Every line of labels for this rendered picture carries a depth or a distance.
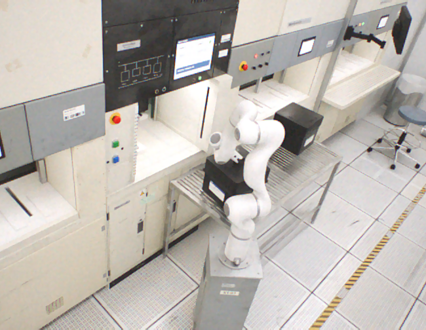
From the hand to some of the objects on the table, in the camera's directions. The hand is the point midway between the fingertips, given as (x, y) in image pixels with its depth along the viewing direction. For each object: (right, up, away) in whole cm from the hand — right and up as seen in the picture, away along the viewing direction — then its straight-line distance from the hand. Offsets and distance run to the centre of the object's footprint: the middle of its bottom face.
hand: (238, 160), depth 230 cm
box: (+47, +16, +79) cm, 93 cm away
